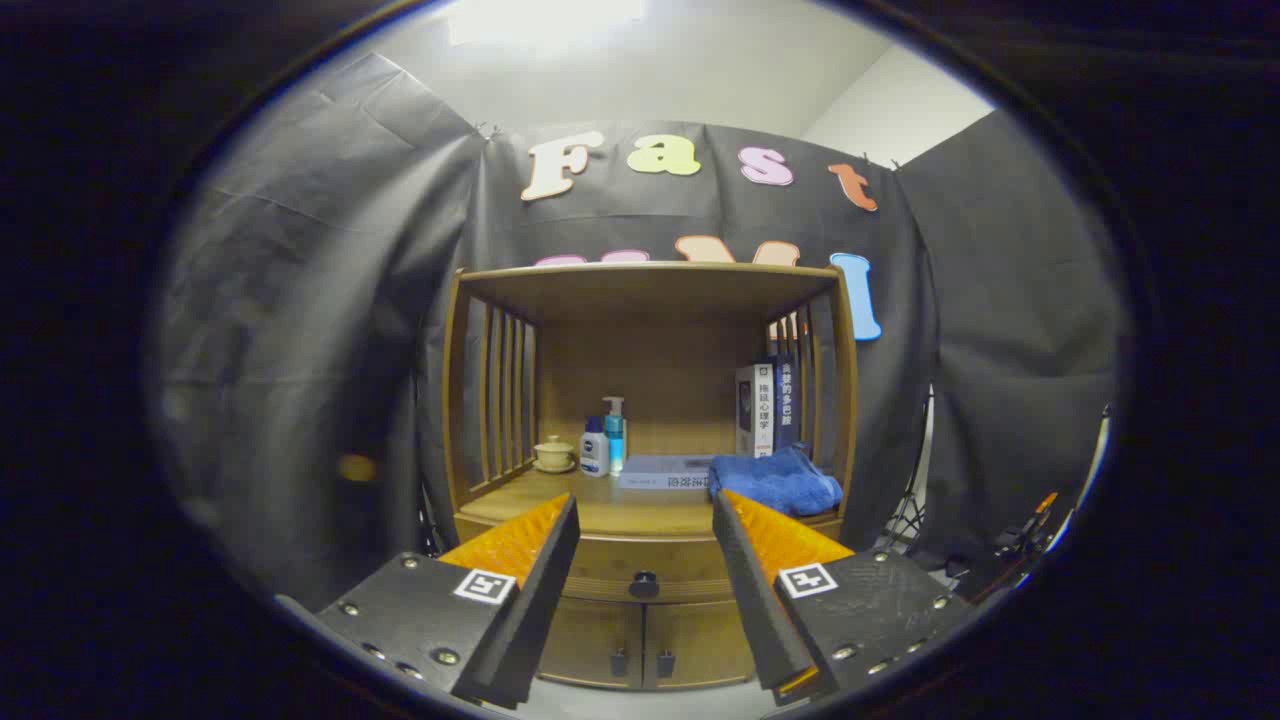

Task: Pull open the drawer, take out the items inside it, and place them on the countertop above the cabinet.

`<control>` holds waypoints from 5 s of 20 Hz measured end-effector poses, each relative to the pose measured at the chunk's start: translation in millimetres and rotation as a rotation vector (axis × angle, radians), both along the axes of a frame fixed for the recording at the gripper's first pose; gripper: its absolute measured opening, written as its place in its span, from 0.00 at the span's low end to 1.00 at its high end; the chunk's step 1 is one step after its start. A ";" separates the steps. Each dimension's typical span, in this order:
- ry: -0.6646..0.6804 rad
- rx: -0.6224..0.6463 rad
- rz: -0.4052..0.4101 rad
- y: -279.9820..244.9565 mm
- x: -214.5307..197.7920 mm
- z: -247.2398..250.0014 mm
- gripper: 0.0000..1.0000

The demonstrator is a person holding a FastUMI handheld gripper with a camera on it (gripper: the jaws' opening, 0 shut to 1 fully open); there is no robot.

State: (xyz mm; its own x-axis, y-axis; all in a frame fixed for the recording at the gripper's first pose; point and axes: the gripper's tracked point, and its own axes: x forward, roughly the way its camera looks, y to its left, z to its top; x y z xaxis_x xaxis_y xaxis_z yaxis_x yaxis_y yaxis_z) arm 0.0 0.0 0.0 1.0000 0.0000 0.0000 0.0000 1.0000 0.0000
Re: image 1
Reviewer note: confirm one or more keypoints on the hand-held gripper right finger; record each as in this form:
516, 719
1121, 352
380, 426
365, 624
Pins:
755, 600

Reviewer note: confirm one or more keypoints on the beige lidded teacup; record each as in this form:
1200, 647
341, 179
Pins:
553, 455

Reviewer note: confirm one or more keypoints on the white bottle with blue cap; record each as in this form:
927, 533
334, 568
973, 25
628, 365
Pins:
594, 455

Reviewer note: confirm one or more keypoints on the dark blue book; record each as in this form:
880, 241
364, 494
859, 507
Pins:
786, 400

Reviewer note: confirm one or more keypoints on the wooden drawer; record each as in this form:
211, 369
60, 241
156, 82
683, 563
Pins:
620, 558

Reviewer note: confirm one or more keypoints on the white and grey book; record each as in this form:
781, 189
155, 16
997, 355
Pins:
755, 410

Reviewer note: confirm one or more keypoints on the black backdrop cloth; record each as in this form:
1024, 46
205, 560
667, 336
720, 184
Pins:
300, 330

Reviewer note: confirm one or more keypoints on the black tripod stand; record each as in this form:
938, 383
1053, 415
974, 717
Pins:
912, 515

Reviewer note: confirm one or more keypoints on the wooden cabinet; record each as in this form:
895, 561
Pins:
650, 370

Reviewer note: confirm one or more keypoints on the blue pump bottle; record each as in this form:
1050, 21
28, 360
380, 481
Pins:
615, 435

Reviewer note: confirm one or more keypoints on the black device with orange tip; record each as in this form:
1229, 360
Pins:
1030, 530

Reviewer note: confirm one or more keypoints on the wooden countertop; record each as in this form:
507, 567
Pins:
560, 500

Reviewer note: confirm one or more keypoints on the black drawer knob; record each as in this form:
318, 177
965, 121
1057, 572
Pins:
644, 584

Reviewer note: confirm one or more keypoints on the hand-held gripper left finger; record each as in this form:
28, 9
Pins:
535, 610

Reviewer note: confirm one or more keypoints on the blue towel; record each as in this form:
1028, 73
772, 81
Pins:
775, 482

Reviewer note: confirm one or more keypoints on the pale grey book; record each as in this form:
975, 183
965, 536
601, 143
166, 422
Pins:
660, 472

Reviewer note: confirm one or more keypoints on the wooden cabinet door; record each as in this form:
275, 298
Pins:
705, 640
590, 640

